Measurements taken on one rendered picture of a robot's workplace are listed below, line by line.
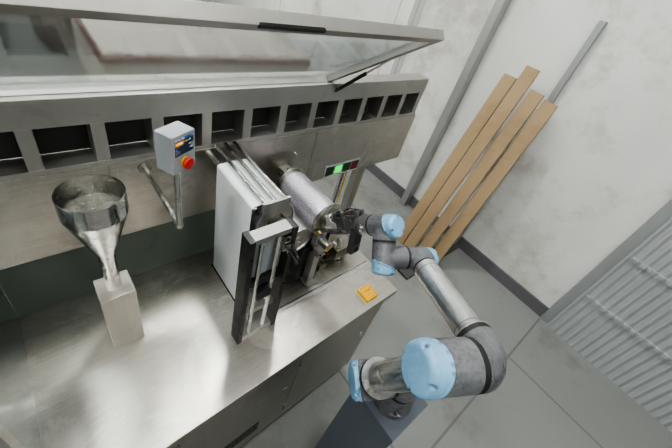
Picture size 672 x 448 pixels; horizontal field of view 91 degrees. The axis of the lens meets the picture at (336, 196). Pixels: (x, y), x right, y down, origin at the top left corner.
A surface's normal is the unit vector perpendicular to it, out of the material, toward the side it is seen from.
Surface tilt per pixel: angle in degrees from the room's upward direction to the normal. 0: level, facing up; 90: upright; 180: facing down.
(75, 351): 0
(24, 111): 90
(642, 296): 90
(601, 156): 90
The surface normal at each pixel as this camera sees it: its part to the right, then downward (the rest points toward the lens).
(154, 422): 0.25, -0.76
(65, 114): 0.62, 0.59
